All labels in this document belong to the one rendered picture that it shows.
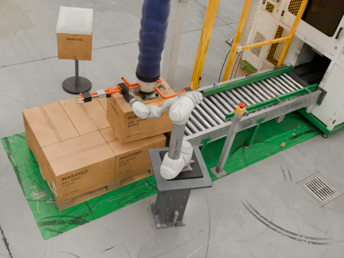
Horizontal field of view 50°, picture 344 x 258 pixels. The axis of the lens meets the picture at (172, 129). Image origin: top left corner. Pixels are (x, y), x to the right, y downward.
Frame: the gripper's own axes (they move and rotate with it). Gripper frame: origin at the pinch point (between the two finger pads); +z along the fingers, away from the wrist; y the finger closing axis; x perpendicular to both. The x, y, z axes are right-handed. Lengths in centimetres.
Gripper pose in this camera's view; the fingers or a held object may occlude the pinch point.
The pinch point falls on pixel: (122, 88)
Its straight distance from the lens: 343.6
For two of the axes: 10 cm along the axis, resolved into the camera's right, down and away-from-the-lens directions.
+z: -5.4, -6.2, 5.7
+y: -1.4, 7.4, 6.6
